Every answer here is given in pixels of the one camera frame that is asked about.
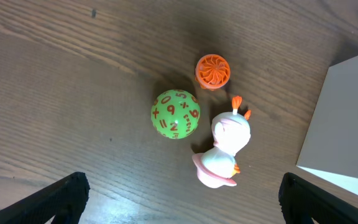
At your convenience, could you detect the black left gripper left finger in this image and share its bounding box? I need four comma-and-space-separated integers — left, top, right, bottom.
0, 172, 90, 224

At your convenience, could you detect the white pink duck figurine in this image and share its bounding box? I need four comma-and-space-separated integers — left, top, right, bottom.
192, 96, 251, 189

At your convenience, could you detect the orange ribbed round toy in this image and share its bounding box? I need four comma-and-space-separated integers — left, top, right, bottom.
195, 54, 231, 91

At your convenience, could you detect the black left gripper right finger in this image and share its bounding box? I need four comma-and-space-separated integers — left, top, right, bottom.
278, 172, 358, 224

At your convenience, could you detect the white cardboard box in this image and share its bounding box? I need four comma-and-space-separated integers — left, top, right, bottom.
296, 56, 358, 195

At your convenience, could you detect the green number ball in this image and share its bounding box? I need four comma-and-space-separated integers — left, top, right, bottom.
151, 90, 201, 139

